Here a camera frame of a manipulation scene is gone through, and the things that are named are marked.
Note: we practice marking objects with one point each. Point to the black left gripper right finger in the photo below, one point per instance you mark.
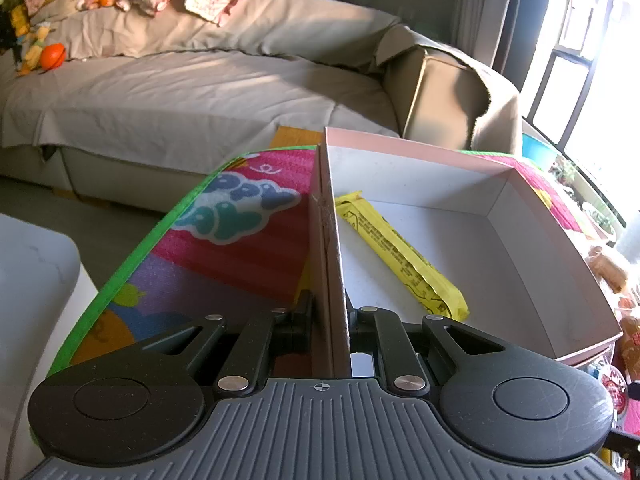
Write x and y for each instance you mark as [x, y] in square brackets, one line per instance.
[500, 399]

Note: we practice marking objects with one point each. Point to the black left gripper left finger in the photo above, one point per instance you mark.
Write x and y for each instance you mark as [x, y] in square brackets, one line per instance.
[141, 401]

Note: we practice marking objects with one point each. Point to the pink cardboard box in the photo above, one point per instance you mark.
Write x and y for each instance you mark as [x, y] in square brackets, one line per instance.
[476, 221]

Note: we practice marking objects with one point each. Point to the grey cushion seat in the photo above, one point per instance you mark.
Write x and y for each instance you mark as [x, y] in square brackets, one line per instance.
[44, 290]

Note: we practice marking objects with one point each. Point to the brown snack bag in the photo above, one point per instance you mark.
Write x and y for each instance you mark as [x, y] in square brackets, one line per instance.
[608, 265]

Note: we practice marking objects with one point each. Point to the yellow snack packet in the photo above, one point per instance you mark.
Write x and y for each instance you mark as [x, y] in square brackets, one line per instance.
[428, 286]

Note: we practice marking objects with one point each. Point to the beige sofa bed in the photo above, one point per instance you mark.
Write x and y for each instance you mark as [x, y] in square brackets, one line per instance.
[141, 107]

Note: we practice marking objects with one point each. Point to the orange toy ball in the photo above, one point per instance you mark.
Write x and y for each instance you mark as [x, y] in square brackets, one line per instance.
[52, 57]

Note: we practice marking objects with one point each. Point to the yellow plush toy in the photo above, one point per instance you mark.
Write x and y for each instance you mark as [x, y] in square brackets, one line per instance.
[29, 40]

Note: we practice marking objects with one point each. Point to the grey curtain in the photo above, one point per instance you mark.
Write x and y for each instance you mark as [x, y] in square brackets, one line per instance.
[480, 26]

